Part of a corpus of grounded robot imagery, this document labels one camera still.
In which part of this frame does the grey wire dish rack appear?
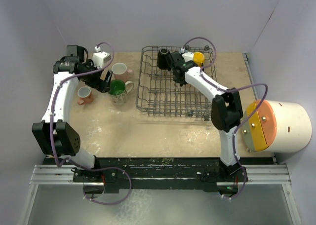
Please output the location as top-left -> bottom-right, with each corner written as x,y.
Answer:
136,46 -> 211,121

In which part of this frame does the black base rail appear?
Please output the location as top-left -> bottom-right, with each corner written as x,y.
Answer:
61,157 -> 276,195

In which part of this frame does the cream white mug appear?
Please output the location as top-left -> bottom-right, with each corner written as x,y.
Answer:
108,79 -> 134,106

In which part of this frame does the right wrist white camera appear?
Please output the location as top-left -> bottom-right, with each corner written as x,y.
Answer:
180,47 -> 194,62

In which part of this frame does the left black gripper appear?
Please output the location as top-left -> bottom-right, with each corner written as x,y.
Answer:
80,60 -> 112,93

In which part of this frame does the small salmon pink cup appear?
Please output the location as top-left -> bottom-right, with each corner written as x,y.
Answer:
77,86 -> 94,105

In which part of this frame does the black mug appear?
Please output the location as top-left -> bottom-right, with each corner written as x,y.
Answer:
157,48 -> 170,71

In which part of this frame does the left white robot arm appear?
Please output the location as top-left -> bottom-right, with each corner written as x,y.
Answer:
32,44 -> 115,182

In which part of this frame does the yellow mug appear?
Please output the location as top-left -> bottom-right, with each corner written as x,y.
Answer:
193,52 -> 205,67

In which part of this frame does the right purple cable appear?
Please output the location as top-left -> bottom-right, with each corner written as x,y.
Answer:
182,37 -> 269,201

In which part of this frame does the white cylinder with orange lid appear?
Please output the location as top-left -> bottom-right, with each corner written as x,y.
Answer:
241,100 -> 312,153

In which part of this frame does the pink faceted mug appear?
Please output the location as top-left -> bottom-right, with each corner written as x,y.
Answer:
111,63 -> 133,82

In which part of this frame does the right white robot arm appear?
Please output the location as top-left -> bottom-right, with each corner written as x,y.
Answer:
161,52 -> 243,181

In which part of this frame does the aluminium frame rail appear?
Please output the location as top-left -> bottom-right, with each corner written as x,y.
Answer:
31,165 -> 291,185

